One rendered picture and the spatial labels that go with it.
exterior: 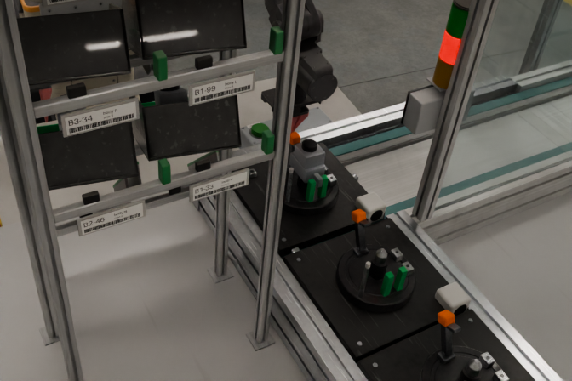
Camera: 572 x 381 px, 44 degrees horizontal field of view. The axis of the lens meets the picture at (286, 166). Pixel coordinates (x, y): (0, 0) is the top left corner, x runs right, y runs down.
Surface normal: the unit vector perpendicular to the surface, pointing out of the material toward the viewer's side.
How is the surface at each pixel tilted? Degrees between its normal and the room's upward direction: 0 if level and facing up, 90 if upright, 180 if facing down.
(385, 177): 0
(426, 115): 90
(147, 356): 0
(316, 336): 0
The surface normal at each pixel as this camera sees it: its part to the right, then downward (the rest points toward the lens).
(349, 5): 0.08, -0.75
